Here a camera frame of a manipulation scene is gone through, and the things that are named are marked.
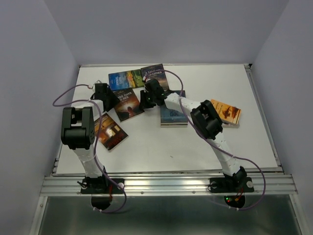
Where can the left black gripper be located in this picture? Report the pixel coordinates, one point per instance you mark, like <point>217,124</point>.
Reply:
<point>115,98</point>

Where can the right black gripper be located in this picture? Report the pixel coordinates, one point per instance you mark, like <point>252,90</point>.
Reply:
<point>143,105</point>

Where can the Three Days to See book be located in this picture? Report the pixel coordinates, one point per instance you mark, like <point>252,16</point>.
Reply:
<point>128,106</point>

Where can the Nineteen Eighty-Four blue book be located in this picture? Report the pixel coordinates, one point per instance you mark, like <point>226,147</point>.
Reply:
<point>170,111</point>

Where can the orange Huckleberry Finn book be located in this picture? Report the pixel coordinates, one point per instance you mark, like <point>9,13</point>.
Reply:
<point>230,115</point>

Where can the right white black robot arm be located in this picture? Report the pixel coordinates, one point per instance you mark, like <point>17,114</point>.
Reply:
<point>207,124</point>

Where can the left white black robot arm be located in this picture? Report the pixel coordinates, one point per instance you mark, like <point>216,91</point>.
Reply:
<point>78,133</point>

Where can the Animal Farm blue book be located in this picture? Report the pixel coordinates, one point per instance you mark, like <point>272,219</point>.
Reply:
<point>126,79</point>

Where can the Tale of Two Cities book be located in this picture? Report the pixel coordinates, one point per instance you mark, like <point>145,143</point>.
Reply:
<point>155,72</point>

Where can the dark red orange book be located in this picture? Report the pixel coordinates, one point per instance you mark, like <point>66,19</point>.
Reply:
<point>111,134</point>

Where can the white table board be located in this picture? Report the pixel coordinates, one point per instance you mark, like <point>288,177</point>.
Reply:
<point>152,148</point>

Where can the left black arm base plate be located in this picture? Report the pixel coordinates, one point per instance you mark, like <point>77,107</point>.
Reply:
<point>100,185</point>

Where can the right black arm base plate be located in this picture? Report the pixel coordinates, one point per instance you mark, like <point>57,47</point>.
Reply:
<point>225,185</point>

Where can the aluminium front rail frame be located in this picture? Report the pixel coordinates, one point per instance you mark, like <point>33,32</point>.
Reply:
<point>169,203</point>

